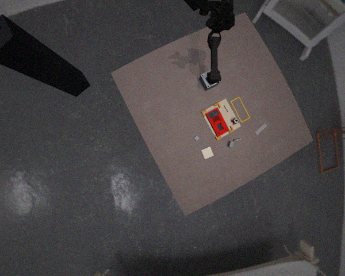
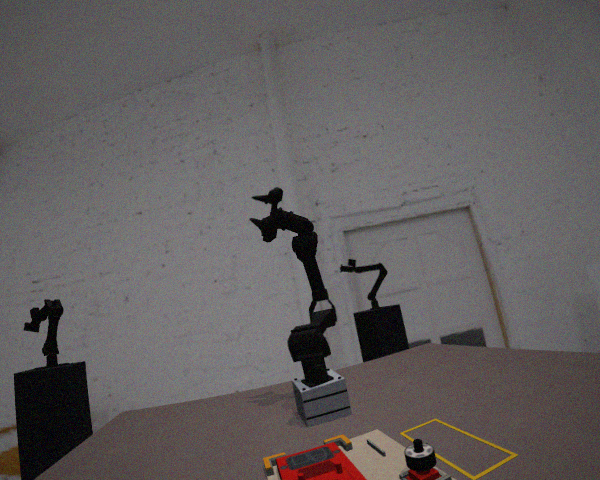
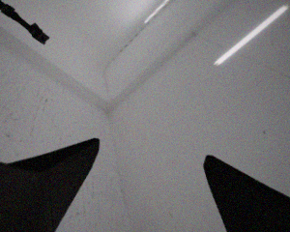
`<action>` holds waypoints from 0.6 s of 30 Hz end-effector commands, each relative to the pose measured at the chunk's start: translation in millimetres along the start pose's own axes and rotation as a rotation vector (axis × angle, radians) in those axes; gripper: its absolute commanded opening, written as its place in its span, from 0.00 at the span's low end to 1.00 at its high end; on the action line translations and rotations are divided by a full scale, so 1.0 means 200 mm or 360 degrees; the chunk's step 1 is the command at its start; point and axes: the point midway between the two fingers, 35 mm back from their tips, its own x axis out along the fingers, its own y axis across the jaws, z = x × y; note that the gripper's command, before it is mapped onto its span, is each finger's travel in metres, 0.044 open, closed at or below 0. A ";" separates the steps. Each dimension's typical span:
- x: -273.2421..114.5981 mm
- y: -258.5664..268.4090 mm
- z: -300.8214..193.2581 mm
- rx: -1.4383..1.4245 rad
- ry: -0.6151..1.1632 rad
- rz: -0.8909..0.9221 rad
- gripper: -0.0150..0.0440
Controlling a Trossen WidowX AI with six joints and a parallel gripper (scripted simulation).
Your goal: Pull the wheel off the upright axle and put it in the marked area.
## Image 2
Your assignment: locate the yellow tape outline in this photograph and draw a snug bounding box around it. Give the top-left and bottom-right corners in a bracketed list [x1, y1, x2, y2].
[400, 418, 518, 480]

